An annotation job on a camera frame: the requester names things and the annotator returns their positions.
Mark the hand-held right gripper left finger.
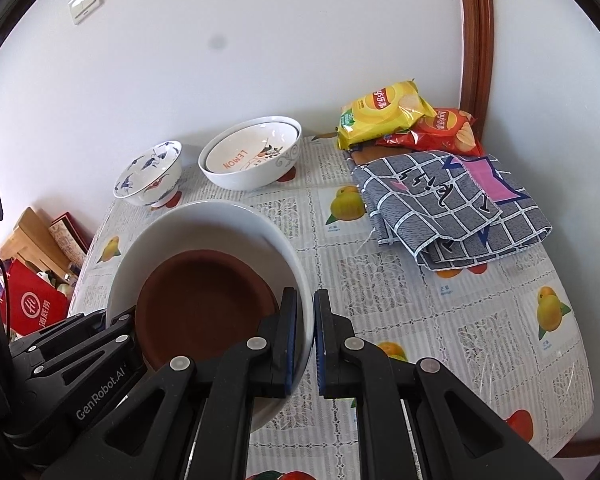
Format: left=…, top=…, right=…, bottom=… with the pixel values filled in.
left=37, top=287, right=299, bottom=480

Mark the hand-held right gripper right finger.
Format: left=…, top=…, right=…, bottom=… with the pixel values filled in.
left=313, top=288, right=548, bottom=480

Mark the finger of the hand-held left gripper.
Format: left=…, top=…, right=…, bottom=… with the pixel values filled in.
left=10, top=310, right=107, bottom=357
left=32, top=314, right=137, bottom=386

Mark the brown plate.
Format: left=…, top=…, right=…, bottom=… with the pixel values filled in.
left=135, top=248, right=281, bottom=373

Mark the plain white bowl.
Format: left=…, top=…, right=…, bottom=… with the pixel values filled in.
left=105, top=199, right=315, bottom=433

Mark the dark red patterned box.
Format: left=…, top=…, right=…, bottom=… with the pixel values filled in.
left=48, top=212, right=93, bottom=271

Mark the fruit print tablecloth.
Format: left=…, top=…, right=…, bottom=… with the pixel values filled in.
left=72, top=135, right=595, bottom=480

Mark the blue and white porcelain bowl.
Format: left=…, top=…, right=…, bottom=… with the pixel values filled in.
left=112, top=140, right=183, bottom=208

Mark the grey checked cloth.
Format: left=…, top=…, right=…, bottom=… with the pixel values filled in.
left=351, top=150, right=553, bottom=272

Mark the large white grey-patterned bowl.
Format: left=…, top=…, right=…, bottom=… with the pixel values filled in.
left=198, top=116, right=302, bottom=191

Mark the white bowl with orange print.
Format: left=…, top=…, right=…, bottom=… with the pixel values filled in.
left=205, top=122, right=300, bottom=172

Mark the yellow chip bag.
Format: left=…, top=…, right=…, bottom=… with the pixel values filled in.
left=336, top=80, right=437, bottom=151

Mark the red chip bag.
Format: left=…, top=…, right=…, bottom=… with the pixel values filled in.
left=375, top=107, right=485, bottom=157

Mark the white wall switch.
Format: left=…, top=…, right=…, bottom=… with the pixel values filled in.
left=68, top=0, right=104, bottom=25

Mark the brown wooden door frame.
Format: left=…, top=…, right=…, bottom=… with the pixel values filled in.
left=455, top=0, right=496, bottom=128

